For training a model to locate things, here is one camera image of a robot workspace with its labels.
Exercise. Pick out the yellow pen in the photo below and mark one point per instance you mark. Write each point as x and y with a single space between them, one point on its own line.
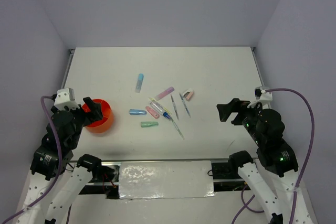
163 107

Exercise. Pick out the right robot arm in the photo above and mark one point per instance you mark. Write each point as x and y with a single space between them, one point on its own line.
285 202

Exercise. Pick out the blue plastic case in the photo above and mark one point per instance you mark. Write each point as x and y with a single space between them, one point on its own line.
137 112

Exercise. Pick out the clear spray bottle blue cap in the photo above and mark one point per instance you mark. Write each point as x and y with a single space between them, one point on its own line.
160 110

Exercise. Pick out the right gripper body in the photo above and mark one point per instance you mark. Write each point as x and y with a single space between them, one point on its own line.
247 116

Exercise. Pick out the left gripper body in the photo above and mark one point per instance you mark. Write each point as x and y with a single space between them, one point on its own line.
79 116

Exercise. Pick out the blue capped highlighter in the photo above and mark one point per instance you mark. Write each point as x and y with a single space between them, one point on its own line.
139 83

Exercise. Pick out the pink plastic case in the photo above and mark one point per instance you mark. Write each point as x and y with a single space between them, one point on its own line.
152 112

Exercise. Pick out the clear blue pen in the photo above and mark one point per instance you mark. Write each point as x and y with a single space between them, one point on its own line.
174 107
185 106

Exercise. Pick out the foil covered panel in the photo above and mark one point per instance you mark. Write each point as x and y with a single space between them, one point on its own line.
165 180

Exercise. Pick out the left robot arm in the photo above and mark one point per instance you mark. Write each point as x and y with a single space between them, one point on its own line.
42 203

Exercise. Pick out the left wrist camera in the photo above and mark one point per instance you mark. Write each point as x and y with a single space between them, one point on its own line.
65 98

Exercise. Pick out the green plastic case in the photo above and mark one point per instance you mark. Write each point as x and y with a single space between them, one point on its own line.
145 124

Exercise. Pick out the metal rail base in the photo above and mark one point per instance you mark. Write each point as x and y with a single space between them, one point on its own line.
224 179

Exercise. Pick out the orange round organizer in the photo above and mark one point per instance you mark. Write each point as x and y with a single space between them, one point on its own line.
108 118

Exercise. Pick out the clear green pen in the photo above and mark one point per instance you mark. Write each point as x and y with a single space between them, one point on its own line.
177 128

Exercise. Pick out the pink purple highlighter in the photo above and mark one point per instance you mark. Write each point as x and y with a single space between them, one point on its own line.
164 93

